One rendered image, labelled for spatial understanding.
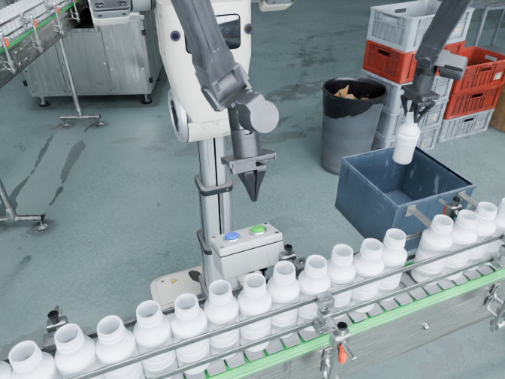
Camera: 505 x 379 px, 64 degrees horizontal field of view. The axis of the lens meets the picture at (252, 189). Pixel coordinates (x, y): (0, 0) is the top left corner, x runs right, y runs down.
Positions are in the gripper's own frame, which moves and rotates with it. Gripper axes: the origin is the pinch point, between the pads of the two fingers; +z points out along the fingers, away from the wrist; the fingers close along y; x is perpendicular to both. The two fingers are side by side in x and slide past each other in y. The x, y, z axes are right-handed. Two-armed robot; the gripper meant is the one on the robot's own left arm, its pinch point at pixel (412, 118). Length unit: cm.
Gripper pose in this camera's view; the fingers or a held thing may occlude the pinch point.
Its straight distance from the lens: 137.8
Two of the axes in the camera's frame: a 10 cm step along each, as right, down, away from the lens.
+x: -9.3, 1.9, -3.3
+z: -0.4, 8.2, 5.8
